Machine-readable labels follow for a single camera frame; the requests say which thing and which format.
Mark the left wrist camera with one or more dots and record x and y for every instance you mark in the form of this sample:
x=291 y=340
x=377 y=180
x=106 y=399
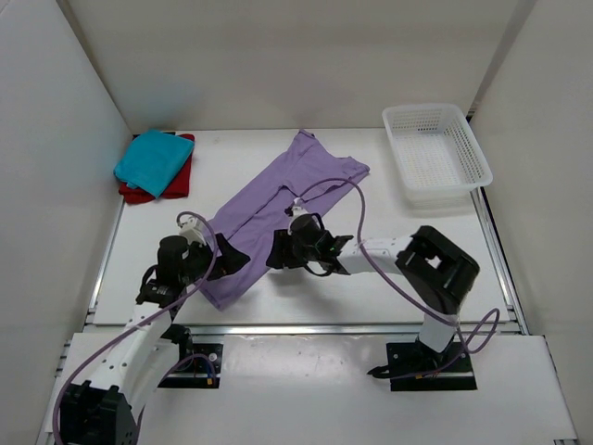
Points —
x=191 y=231

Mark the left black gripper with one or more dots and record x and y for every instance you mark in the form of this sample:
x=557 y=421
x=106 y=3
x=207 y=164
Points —
x=230 y=261

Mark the red t-shirt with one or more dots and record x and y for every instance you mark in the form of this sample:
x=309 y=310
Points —
x=178 y=188

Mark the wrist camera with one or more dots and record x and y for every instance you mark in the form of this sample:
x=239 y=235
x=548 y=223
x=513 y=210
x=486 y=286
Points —
x=296 y=209
x=191 y=231

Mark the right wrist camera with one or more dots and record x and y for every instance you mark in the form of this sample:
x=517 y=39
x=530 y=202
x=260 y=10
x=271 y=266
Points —
x=296 y=209

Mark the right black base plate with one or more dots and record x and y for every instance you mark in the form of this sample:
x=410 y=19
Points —
x=414 y=367

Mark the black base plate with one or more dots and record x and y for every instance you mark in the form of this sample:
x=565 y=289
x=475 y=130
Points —
x=203 y=371
x=414 y=367

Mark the lavender t-shirt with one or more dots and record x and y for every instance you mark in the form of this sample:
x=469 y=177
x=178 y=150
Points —
x=249 y=219

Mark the white plastic basket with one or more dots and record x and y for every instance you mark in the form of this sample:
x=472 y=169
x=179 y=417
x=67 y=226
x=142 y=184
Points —
x=440 y=163

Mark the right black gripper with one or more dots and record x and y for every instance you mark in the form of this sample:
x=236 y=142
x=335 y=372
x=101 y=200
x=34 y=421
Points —
x=283 y=256

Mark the teal t-shirt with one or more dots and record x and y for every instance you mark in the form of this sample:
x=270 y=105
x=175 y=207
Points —
x=152 y=160

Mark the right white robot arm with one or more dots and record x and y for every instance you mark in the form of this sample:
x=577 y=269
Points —
x=440 y=273

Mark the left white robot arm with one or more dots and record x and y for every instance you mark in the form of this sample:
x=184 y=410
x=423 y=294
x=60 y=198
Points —
x=103 y=400

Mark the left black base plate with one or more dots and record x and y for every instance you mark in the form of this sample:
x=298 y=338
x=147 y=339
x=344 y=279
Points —
x=203 y=371

